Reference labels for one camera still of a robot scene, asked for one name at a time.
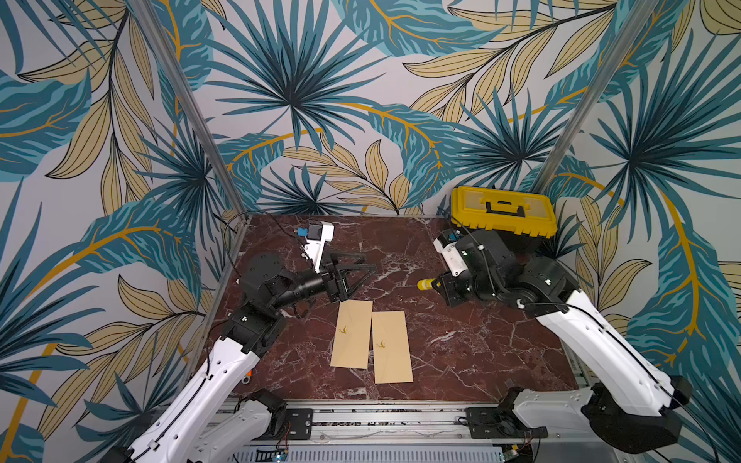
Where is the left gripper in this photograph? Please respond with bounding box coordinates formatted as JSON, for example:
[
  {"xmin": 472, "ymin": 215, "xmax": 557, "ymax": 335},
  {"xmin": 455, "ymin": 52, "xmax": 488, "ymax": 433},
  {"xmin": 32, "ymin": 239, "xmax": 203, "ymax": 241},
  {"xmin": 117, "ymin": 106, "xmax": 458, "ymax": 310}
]
[{"xmin": 270, "ymin": 250, "xmax": 376, "ymax": 312}]

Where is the yellow glue stick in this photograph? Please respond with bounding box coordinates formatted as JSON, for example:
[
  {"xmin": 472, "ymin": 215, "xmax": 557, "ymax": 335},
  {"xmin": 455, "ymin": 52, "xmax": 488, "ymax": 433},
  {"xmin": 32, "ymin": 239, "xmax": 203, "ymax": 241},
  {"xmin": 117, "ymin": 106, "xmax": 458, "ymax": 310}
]
[{"xmin": 417, "ymin": 279, "xmax": 434, "ymax": 291}]

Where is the manila envelope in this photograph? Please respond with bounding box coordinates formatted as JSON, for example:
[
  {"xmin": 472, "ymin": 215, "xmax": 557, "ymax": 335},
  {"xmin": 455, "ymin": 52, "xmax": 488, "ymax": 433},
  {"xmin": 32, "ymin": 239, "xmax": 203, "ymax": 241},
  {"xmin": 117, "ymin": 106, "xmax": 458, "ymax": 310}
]
[
  {"xmin": 330, "ymin": 300, "xmax": 372, "ymax": 370},
  {"xmin": 372, "ymin": 311, "xmax": 413, "ymax": 384}
]

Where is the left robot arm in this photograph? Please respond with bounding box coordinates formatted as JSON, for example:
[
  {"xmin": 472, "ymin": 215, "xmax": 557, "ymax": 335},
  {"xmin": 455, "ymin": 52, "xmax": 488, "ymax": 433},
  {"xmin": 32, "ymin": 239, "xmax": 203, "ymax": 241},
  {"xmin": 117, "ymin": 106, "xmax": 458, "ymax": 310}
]
[{"xmin": 103, "ymin": 252, "xmax": 377, "ymax": 462}]

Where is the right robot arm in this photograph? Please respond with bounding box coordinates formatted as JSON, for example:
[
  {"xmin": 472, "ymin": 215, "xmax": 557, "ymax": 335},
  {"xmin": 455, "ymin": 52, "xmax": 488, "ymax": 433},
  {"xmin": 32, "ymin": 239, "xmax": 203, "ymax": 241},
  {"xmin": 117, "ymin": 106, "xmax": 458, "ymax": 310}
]
[{"xmin": 419, "ymin": 229, "xmax": 693, "ymax": 455}]

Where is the yellow black toolbox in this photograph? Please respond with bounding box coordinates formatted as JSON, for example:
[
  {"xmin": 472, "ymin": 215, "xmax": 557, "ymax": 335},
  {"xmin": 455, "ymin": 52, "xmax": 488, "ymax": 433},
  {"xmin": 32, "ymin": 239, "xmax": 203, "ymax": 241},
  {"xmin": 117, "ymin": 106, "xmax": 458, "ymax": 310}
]
[{"xmin": 451, "ymin": 186, "xmax": 558, "ymax": 238}]

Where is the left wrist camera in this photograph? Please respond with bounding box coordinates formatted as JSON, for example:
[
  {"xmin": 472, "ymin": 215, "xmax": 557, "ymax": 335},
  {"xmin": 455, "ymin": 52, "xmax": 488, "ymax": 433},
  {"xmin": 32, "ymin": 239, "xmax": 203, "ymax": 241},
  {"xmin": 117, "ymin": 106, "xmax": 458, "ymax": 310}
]
[{"xmin": 296, "ymin": 222, "xmax": 335, "ymax": 273}]

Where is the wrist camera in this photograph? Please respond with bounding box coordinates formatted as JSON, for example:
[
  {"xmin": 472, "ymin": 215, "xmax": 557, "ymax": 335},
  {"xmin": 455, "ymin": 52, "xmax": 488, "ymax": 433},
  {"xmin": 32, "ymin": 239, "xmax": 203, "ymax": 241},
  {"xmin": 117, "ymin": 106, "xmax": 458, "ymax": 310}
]
[
  {"xmin": 296, "ymin": 222, "xmax": 335, "ymax": 273},
  {"xmin": 433, "ymin": 230, "xmax": 468, "ymax": 277}
]

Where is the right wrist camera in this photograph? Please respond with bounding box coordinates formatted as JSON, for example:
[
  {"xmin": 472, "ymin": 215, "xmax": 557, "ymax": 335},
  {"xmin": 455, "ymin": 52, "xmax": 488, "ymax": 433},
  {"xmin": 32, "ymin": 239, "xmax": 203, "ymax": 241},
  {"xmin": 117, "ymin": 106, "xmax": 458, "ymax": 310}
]
[{"xmin": 433, "ymin": 230, "xmax": 468, "ymax": 277}]

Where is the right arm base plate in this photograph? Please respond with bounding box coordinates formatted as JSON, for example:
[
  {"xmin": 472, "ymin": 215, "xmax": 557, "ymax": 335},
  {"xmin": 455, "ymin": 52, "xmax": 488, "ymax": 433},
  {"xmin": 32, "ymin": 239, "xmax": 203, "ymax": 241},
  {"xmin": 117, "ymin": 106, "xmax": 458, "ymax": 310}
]
[{"xmin": 465, "ymin": 407, "xmax": 548, "ymax": 441}]

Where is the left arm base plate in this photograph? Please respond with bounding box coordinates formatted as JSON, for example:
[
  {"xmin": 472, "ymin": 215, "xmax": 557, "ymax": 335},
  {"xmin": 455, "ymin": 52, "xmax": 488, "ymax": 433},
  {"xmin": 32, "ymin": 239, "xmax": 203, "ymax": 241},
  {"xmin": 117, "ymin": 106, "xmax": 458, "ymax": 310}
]
[{"xmin": 256, "ymin": 408, "xmax": 314, "ymax": 442}]

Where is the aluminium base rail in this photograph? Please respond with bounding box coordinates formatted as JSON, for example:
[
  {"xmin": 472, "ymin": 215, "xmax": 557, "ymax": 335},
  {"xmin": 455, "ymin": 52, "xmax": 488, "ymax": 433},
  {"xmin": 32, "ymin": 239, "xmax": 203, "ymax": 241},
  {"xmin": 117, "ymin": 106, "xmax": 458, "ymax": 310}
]
[{"xmin": 208, "ymin": 400, "xmax": 643, "ymax": 462}]

